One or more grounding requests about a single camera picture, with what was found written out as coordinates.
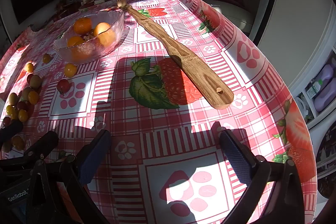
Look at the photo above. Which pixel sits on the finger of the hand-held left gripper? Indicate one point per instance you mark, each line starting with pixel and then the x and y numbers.
pixel 47 141
pixel 11 130

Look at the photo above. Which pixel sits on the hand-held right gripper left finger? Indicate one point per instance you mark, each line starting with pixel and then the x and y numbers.
pixel 95 158

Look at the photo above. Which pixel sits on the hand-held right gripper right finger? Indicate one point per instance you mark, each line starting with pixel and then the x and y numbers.
pixel 236 155

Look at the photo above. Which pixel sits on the pile of mixed cherry tomatoes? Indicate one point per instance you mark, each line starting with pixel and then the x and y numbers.
pixel 33 97

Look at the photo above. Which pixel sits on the red cherry tomato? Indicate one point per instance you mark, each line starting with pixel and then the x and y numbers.
pixel 63 86

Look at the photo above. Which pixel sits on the strawberry print tablecloth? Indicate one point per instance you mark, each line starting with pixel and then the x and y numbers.
pixel 157 140

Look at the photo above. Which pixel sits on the pale yellow cherry tomato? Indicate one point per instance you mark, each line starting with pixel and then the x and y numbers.
pixel 29 67

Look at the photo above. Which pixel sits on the brownish yellow cherry tomato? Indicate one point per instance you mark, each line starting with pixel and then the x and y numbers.
pixel 46 58

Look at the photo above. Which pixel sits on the clear glass bowl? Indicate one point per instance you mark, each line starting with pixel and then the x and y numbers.
pixel 86 54

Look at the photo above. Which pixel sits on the white bottle green label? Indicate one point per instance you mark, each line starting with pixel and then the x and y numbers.
pixel 313 91

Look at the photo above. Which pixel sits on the white shelf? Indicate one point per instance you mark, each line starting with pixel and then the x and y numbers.
pixel 302 77

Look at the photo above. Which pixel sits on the small orange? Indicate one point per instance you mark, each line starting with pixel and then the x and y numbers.
pixel 102 28
pixel 82 25
pixel 74 41
pixel 107 39

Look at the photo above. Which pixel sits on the purple bottle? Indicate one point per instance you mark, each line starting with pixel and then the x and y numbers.
pixel 326 96
pixel 325 74

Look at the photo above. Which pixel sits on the wooden back scratcher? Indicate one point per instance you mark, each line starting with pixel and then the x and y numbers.
pixel 183 56

